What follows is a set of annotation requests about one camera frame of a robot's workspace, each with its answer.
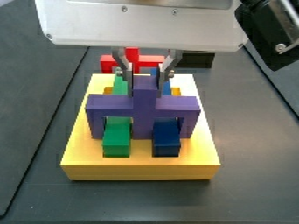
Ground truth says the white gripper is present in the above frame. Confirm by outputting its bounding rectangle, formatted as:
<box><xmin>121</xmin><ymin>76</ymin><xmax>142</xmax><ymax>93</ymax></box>
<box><xmin>35</xmin><ymin>0</ymin><xmax>249</xmax><ymax>97</ymax></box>

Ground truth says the purple cross-shaped block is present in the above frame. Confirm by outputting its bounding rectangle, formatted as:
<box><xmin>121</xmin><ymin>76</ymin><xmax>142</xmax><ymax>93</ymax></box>
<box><xmin>86</xmin><ymin>75</ymin><xmax>202</xmax><ymax>139</ymax></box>

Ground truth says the yellow slotted board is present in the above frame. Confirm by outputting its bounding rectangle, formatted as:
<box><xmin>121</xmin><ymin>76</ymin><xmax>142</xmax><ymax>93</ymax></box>
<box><xmin>61</xmin><ymin>73</ymin><xmax>222</xmax><ymax>181</ymax></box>

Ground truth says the red cross-shaped block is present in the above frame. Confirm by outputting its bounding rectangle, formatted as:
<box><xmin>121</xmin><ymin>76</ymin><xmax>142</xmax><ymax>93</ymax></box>
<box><xmin>99</xmin><ymin>47</ymin><xmax>165</xmax><ymax>74</ymax></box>

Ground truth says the black block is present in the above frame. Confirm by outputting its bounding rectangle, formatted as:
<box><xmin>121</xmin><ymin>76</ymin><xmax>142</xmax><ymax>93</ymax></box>
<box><xmin>177</xmin><ymin>52</ymin><xmax>215</xmax><ymax>68</ymax></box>

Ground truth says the blue long bar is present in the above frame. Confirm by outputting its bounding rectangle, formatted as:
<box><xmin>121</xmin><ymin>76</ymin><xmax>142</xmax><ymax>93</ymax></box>
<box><xmin>150</xmin><ymin>67</ymin><xmax>183</xmax><ymax>158</ymax></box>

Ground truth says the green long bar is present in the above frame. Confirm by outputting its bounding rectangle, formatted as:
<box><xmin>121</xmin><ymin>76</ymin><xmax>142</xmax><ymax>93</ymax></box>
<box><xmin>101</xmin><ymin>73</ymin><xmax>134</xmax><ymax>158</ymax></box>

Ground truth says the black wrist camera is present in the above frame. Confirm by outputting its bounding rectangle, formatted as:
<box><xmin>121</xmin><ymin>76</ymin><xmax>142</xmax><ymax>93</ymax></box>
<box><xmin>235</xmin><ymin>0</ymin><xmax>299</xmax><ymax>71</ymax></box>

